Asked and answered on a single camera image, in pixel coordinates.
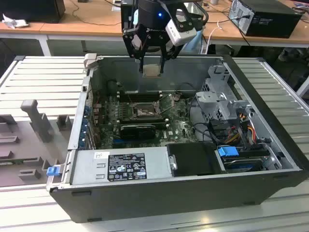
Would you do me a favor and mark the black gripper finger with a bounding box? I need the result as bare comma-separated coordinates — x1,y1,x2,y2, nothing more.
122,28,147,74
159,43,181,74

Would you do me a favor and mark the square silver CPU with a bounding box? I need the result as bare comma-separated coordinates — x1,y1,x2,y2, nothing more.
142,64,161,78

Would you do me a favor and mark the metal socket cover frame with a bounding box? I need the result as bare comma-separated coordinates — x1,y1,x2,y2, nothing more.
154,93,175,116

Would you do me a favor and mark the black CPU socket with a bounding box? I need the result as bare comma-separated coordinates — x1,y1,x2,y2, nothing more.
132,101,163,120

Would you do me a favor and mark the pale blue teach pendant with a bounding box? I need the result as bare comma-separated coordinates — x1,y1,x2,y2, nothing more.
182,23,206,54

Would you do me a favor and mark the black computer tower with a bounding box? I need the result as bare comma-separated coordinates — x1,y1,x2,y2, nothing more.
120,0,140,33

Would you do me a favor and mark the grey case release latch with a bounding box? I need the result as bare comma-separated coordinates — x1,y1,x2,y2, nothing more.
83,53,104,71

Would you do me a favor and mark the black RAM stick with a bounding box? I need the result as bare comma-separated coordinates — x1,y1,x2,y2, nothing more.
119,116,168,125
119,89,162,102

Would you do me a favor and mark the grey metal drive cage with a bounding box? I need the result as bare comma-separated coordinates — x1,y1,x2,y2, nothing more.
195,64,252,124

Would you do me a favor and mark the green motherboard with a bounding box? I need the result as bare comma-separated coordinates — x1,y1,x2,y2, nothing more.
96,93,201,149

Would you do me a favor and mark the black graphics card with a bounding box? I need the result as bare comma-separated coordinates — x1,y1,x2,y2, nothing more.
119,124,156,141

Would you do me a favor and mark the black desktop computer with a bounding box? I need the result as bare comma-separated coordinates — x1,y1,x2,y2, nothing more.
227,0,304,39

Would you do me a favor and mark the black plastic shroud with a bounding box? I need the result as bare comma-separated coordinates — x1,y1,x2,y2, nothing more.
166,142,226,177

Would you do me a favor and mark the large black box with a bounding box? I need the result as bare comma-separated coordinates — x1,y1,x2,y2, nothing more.
0,0,66,24

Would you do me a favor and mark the hard disk in blue carrier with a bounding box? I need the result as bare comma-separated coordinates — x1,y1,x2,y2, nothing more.
216,145,270,174

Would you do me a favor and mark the crumpled white paper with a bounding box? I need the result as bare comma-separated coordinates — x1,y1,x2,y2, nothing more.
1,13,30,30

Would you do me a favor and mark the grey power supply unit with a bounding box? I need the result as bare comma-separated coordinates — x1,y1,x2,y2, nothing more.
69,146,175,186

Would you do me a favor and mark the grey parts rack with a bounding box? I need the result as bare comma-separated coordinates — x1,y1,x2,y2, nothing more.
0,99,74,188

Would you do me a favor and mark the black open PC case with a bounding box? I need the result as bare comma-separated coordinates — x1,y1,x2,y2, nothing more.
45,53,309,224

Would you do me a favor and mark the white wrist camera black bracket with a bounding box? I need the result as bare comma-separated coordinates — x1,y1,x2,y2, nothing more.
166,9,197,47

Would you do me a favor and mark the white cable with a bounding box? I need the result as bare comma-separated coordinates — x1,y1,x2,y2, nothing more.
206,20,223,54

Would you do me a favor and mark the blue card retention bracket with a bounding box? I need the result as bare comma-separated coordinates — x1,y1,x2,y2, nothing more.
80,103,91,148

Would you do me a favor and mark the orange yellow wire bundle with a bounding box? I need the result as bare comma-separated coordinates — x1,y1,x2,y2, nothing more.
224,113,257,144

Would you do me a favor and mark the white metal frame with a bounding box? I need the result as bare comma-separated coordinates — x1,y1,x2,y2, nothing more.
296,77,309,97

